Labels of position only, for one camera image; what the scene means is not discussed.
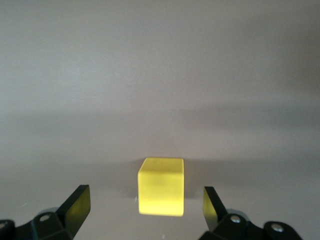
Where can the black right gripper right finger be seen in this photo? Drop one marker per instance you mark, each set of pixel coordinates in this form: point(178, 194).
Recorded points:
point(237, 227)

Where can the yellow wooden block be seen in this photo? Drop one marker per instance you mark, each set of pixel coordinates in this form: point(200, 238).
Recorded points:
point(161, 187)

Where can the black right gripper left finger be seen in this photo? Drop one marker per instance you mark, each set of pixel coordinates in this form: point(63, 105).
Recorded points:
point(50, 225)

